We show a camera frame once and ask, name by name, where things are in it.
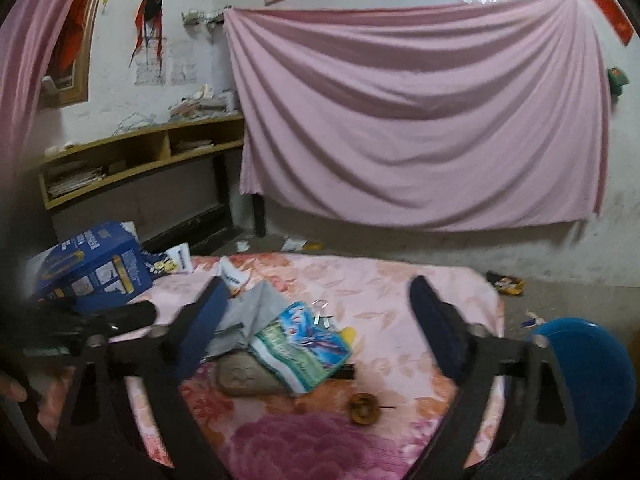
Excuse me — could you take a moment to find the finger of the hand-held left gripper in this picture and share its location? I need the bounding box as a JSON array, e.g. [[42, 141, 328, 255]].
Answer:
[[104, 301, 157, 335]]

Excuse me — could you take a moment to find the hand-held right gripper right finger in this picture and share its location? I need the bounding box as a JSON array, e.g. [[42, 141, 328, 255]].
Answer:
[[407, 275, 586, 480]]

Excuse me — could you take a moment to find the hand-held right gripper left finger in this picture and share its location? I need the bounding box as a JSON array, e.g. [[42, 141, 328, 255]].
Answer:
[[55, 276, 236, 480]]

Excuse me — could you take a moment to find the blue plastic basin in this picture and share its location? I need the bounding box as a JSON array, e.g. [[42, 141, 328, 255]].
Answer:
[[530, 317, 637, 461]]

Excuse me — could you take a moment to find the person's left hand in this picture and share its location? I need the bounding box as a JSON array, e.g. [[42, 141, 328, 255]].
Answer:
[[0, 372, 28, 403]]

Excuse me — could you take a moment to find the grey cloth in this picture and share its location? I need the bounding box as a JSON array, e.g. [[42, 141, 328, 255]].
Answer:
[[202, 280, 296, 361]]

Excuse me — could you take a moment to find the floral blanket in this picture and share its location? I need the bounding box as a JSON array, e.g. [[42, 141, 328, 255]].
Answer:
[[37, 254, 506, 480]]

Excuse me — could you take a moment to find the white paper packet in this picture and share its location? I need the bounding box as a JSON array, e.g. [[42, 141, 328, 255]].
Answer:
[[217, 256, 251, 296]]

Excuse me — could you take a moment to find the blue cardboard box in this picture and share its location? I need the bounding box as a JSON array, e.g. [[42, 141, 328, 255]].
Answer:
[[32, 221, 156, 311]]

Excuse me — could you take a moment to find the beige pouch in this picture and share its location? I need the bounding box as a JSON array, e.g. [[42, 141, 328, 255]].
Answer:
[[215, 352, 296, 398]]

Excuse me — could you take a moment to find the white cartoon packet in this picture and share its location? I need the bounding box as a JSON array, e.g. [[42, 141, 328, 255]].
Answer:
[[150, 242, 193, 278]]

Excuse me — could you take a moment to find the black yellow snack bag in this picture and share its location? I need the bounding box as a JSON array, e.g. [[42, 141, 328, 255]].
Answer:
[[486, 270, 526, 297]]

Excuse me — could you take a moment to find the brown fruit core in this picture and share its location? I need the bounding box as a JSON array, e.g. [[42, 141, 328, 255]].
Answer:
[[348, 392, 396, 426]]

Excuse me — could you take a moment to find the black binder clip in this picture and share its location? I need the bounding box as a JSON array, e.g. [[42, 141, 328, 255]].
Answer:
[[311, 299, 337, 328]]

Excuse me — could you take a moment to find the dark desk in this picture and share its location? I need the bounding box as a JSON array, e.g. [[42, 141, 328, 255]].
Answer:
[[50, 152, 267, 256]]

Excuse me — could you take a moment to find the pile of books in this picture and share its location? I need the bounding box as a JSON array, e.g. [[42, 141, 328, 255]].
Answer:
[[45, 160, 108, 197]]

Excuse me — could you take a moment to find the wooden shelf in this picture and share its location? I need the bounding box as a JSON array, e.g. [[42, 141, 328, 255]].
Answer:
[[37, 114, 246, 211]]

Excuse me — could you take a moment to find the stack of papers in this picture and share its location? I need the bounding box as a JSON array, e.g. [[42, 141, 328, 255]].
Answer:
[[167, 85, 238, 122]]

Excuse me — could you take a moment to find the pink curtain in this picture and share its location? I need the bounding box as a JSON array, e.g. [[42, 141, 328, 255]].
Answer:
[[0, 0, 96, 201]]

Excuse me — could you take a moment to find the red black tassel decoration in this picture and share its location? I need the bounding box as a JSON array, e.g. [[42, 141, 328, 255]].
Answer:
[[129, 0, 166, 67]]

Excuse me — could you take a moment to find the green hat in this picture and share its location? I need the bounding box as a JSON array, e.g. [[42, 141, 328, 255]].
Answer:
[[607, 66, 630, 98]]

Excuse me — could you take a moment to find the pink sheet on wall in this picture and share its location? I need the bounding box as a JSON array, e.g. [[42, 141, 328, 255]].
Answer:
[[222, 0, 613, 233]]

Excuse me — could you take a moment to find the wooden frame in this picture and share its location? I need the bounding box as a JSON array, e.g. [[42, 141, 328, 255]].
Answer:
[[37, 0, 113, 111]]

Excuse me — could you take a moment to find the red wall poster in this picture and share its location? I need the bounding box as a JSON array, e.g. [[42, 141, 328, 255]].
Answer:
[[590, 0, 635, 47]]

